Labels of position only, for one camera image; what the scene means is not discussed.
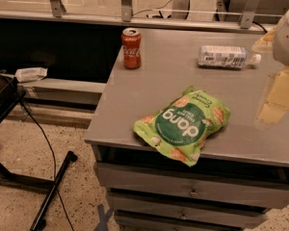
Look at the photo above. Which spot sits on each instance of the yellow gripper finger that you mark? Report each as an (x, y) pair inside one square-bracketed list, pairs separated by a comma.
[(265, 43), (276, 102)]

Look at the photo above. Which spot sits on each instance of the green rice chip bag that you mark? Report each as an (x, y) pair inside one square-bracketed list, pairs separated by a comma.
[(180, 130)]

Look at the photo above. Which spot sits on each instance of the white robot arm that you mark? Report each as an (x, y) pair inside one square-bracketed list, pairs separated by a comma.
[(276, 41)]

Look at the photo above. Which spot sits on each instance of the red coke can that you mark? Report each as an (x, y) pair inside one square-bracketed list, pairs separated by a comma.
[(131, 46)]

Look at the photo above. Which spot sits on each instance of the clear plastic water bottle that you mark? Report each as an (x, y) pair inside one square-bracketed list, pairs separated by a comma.
[(234, 57)]

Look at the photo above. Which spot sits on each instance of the grey drawer cabinet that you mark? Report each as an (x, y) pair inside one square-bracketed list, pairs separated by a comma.
[(242, 171)]

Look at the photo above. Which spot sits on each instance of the white wipes packet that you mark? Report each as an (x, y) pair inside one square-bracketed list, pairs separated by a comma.
[(30, 74)]

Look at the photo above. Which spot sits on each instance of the grey metal railing frame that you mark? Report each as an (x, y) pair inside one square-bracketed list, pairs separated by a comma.
[(207, 15)]

